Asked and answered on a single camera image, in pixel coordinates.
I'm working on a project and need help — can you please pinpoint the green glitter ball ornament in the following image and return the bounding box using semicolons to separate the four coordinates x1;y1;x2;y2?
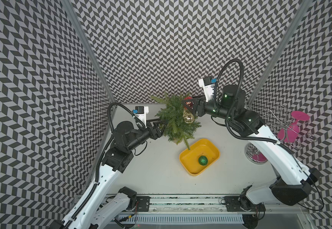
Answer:
198;156;208;166

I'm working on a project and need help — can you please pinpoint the red ball ornament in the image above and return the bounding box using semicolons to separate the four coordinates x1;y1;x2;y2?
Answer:
184;96;194;108

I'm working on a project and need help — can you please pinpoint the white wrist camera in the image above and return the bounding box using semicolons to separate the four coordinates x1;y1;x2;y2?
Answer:
198;76;217;102
133;106;149;126

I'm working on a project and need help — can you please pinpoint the gold ball ornament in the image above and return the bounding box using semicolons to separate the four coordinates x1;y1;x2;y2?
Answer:
183;110;195;124

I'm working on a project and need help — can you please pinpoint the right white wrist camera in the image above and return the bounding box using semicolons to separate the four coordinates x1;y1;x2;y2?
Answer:
198;76;217;102

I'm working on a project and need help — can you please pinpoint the small green christmas tree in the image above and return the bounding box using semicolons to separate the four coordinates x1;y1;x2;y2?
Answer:
150;93;201;148

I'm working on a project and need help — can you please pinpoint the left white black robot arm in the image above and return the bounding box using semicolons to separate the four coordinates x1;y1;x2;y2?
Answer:
50;103;168;229

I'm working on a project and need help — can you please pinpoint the yellow plastic tray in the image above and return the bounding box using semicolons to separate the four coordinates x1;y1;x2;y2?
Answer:
179;138;220;176

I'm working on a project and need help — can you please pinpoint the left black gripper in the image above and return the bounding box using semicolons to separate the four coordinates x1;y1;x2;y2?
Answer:
126;118;168;151

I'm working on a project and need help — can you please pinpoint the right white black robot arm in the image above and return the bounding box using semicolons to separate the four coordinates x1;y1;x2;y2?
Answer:
182;58;321;212

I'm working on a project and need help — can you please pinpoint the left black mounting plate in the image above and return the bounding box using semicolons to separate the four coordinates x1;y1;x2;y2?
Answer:
132;196;151;212

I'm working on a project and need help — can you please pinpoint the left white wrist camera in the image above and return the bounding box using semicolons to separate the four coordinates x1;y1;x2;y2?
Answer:
133;106;149;126

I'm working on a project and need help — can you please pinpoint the pink plastic wine glass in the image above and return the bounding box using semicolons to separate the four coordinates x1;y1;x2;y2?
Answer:
278;111;310;143

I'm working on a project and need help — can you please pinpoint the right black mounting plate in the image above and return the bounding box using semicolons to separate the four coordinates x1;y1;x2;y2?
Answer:
223;196;266;213

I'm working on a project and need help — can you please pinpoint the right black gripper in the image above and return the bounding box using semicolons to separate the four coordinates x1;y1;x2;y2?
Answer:
181;93;234;120

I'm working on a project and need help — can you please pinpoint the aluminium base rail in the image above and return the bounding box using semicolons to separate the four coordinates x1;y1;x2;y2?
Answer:
147;194;309;214

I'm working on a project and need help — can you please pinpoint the black mounting plate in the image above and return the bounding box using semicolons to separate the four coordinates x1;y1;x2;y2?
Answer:
132;196;151;212
223;196;266;213

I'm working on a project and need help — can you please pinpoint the white ribbed vent strip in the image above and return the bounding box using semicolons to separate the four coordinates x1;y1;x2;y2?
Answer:
121;214;244;225

